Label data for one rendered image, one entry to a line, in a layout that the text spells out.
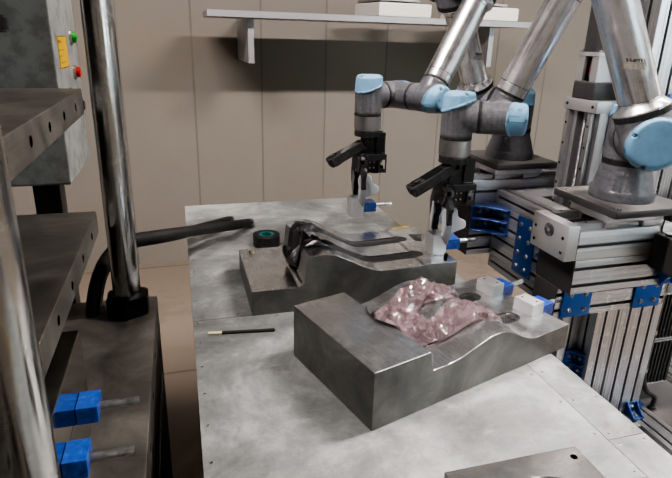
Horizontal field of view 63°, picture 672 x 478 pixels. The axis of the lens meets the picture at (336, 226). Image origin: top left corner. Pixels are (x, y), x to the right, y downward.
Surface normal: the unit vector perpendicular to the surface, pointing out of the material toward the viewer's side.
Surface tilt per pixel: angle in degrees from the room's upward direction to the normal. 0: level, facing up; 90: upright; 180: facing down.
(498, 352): 90
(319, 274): 90
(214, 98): 90
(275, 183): 90
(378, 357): 0
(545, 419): 0
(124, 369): 0
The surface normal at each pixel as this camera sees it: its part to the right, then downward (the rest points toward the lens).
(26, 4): 0.27, 0.32
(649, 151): -0.19, 0.43
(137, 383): 0.03, -0.95
